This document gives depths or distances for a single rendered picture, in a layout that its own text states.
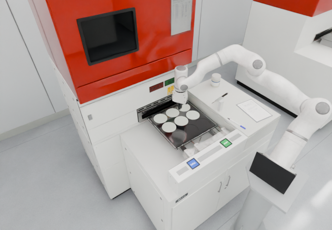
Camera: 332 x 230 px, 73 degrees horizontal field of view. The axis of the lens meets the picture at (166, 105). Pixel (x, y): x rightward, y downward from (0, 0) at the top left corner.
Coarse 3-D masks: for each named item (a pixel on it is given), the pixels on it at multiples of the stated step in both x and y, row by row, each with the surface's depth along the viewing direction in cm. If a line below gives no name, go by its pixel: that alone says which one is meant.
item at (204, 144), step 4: (220, 132) 155; (212, 136) 153; (216, 136) 153; (220, 136) 153; (208, 140) 150; (212, 140) 150; (216, 140) 150; (200, 144) 148; (204, 144) 148; (208, 144) 147; (192, 148) 145; (204, 148) 145; (192, 152) 143; (196, 152) 143; (184, 156) 141
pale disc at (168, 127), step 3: (165, 123) 160; (168, 123) 160; (171, 123) 160; (162, 126) 158; (165, 126) 158; (168, 126) 158; (171, 126) 158; (174, 126) 157; (165, 129) 155; (168, 129) 155; (171, 129) 155; (174, 129) 155
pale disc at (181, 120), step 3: (177, 117) 164; (180, 117) 164; (183, 117) 164; (174, 120) 162; (177, 120) 162; (180, 120) 162; (183, 120) 162; (186, 120) 162; (177, 123) 160; (180, 123) 160; (183, 123) 160; (186, 123) 160
